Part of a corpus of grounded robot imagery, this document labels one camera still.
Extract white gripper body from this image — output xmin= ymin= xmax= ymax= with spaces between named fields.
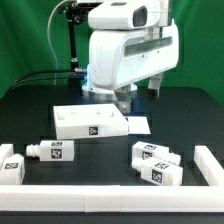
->
xmin=89 ymin=23 xmax=179 ymax=90

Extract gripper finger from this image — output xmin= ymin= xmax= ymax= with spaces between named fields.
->
xmin=114 ymin=87 xmax=131 ymax=113
xmin=148 ymin=74 xmax=163 ymax=98

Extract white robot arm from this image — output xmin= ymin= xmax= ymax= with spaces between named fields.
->
xmin=88 ymin=0 xmax=179 ymax=113

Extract white tag sheet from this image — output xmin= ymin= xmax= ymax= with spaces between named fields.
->
xmin=127 ymin=116 xmax=151 ymax=134

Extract white U-shaped fence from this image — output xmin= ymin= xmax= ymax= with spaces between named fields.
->
xmin=0 ymin=143 xmax=224 ymax=213

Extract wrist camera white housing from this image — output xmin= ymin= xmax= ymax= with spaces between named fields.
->
xmin=88 ymin=0 xmax=160 ymax=30

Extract black camera stand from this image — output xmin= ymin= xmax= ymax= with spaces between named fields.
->
xmin=57 ymin=1 xmax=89 ymax=88

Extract grey cable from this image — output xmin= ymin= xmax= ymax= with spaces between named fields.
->
xmin=46 ymin=0 xmax=73 ymax=86

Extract black cables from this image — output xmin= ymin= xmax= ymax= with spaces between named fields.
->
xmin=8 ymin=68 xmax=88 ymax=93

